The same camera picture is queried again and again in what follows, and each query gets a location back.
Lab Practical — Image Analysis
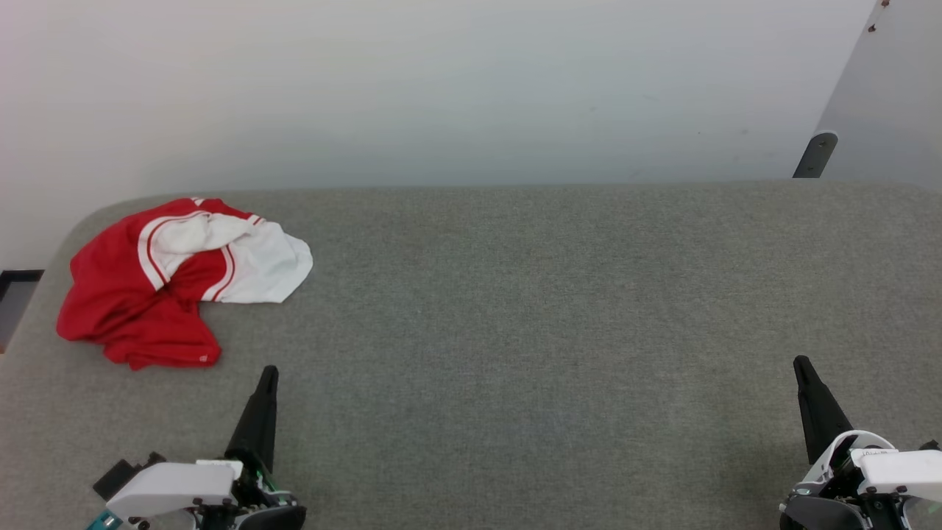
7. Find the light grey partition panel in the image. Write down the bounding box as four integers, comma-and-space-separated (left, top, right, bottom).
813, 0, 942, 189

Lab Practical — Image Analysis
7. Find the grey fabric sofa cushion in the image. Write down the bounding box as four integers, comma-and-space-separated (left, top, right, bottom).
0, 182, 942, 530

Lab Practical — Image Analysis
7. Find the dark grey metal bracket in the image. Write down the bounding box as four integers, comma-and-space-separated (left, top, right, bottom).
793, 131, 839, 179

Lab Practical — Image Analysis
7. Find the red and white basketball jersey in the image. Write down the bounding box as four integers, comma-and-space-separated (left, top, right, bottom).
57, 197, 314, 370

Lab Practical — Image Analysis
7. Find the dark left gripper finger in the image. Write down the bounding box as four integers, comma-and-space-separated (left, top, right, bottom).
224, 365, 280, 473

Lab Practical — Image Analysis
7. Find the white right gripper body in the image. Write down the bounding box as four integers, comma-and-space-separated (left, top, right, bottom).
780, 431, 942, 530

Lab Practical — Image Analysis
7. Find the dark framed grey box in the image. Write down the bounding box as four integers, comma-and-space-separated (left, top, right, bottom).
0, 269, 44, 353

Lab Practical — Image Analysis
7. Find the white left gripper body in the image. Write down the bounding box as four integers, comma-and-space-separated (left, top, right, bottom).
105, 449, 307, 530

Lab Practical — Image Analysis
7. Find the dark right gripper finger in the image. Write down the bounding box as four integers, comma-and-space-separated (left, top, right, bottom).
793, 356, 855, 465

